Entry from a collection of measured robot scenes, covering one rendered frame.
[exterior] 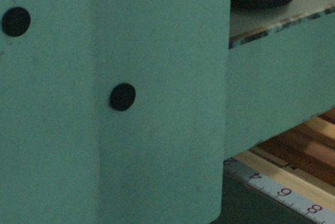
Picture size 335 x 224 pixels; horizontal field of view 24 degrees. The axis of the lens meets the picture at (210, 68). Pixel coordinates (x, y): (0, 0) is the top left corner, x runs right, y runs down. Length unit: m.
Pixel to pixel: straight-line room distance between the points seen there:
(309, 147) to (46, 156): 0.26
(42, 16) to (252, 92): 0.22
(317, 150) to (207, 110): 0.14
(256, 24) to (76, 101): 0.19
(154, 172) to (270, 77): 0.12
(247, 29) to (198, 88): 0.08
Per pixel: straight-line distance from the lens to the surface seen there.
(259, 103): 0.42
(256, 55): 0.41
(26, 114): 0.22
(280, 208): 0.41
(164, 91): 0.32
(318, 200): 0.43
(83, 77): 0.23
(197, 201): 0.36
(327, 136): 0.47
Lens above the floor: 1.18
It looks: 24 degrees down
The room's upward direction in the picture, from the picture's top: 2 degrees clockwise
